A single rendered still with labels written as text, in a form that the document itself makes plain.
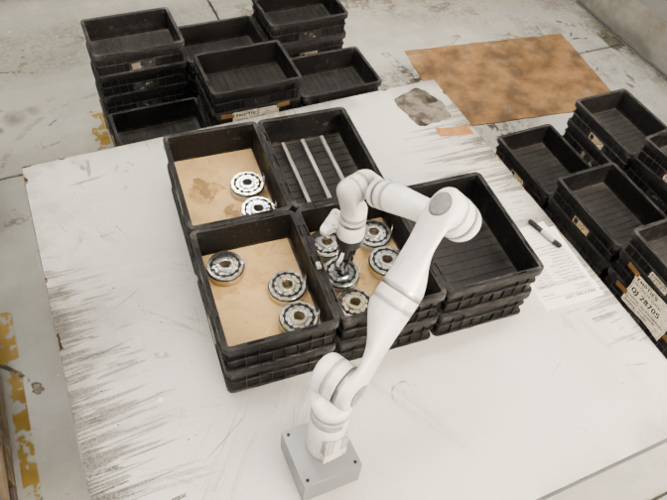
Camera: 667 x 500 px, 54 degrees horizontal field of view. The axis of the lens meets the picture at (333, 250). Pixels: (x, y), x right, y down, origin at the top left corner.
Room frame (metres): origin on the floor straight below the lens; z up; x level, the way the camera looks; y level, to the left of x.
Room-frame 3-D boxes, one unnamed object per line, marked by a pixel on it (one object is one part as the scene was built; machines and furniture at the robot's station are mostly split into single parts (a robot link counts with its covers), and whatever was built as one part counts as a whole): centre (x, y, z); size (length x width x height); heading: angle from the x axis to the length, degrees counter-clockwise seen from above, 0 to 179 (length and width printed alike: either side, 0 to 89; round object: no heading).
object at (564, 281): (1.38, -0.69, 0.70); 0.33 x 0.23 x 0.01; 29
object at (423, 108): (2.11, -0.27, 0.71); 0.22 x 0.19 x 0.01; 29
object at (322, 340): (1.02, 0.18, 0.87); 0.40 x 0.30 x 0.11; 25
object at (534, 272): (1.28, -0.37, 0.92); 0.40 x 0.30 x 0.02; 25
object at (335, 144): (1.51, 0.07, 0.87); 0.40 x 0.30 x 0.11; 25
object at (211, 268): (1.09, 0.29, 0.86); 0.10 x 0.10 x 0.01
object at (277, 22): (2.92, 0.31, 0.37); 0.40 x 0.30 x 0.45; 119
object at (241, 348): (1.02, 0.18, 0.92); 0.40 x 0.30 x 0.02; 25
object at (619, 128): (2.47, -1.25, 0.31); 0.40 x 0.30 x 0.34; 29
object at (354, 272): (1.12, -0.03, 0.86); 0.10 x 0.10 x 0.01
